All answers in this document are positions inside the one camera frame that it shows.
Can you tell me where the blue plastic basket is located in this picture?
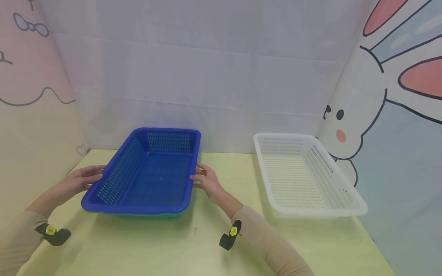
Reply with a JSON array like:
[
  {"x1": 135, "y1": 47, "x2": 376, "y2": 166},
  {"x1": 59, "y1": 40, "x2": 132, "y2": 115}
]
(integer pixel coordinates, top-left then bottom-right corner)
[{"x1": 81, "y1": 127, "x2": 202, "y2": 215}]

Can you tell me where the person's right hand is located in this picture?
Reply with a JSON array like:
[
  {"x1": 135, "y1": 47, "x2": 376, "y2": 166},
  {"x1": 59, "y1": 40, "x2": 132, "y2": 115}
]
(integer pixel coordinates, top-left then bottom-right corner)
[{"x1": 190, "y1": 161, "x2": 226, "y2": 204}]

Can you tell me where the white plastic basket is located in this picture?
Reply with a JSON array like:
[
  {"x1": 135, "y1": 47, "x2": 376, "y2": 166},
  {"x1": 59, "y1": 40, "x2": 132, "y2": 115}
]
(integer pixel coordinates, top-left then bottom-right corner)
[{"x1": 253, "y1": 133, "x2": 369, "y2": 219}]

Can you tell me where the person's left hand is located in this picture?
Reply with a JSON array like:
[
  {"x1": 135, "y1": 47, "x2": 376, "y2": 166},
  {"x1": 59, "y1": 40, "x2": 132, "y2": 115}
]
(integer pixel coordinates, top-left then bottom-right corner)
[{"x1": 58, "y1": 165, "x2": 107, "y2": 197}]

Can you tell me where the person's right forearm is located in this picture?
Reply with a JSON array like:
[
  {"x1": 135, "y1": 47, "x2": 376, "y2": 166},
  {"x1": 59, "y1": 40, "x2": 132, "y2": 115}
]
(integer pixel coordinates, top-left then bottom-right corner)
[{"x1": 211, "y1": 191, "x2": 315, "y2": 276}]

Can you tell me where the green plastic basket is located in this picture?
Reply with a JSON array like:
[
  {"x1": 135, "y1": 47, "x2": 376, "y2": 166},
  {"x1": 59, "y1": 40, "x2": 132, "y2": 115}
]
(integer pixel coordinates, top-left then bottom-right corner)
[{"x1": 112, "y1": 209, "x2": 190, "y2": 220}]

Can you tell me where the black wrist band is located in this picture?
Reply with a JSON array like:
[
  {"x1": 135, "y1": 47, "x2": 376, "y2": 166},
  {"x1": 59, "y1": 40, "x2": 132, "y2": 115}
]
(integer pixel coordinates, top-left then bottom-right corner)
[
  {"x1": 34, "y1": 222, "x2": 72, "y2": 246},
  {"x1": 219, "y1": 220, "x2": 242, "y2": 251}
]

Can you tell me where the person's left forearm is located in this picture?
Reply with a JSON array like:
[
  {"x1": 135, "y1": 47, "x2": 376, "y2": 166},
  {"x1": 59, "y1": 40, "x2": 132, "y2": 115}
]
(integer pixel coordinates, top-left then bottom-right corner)
[{"x1": 0, "y1": 183, "x2": 69, "y2": 276}]

